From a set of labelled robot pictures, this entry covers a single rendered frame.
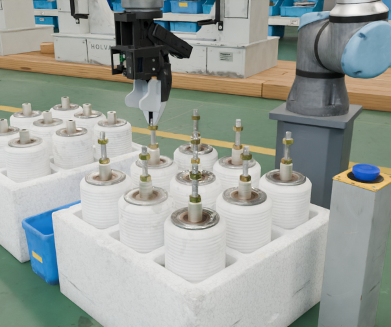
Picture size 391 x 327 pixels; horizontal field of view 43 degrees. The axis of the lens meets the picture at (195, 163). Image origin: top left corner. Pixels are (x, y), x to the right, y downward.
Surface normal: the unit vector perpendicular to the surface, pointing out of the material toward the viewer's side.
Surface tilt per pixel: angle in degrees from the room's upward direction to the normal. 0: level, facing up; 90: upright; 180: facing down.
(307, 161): 90
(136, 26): 90
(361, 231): 90
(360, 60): 97
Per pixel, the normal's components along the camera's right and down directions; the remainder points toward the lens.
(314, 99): -0.31, 0.03
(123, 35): 0.70, 0.25
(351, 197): -0.71, 0.24
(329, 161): 0.28, 0.33
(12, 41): 0.88, 0.17
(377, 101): -0.48, 0.30
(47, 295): 0.00, -0.94
